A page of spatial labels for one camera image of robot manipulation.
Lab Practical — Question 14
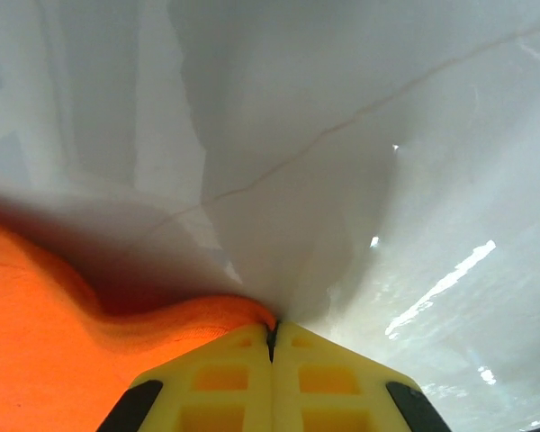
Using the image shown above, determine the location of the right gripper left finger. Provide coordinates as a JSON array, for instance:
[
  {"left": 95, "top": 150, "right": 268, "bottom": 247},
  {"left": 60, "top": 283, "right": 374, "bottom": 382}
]
[{"left": 96, "top": 320, "right": 274, "bottom": 432}]

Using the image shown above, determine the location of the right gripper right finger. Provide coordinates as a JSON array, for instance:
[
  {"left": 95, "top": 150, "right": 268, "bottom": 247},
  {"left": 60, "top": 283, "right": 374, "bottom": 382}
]
[{"left": 273, "top": 319, "right": 452, "bottom": 432}]

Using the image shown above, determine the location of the orange t-shirt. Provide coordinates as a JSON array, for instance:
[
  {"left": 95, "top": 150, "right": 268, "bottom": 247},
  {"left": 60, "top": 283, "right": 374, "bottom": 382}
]
[{"left": 0, "top": 215, "right": 278, "bottom": 432}]

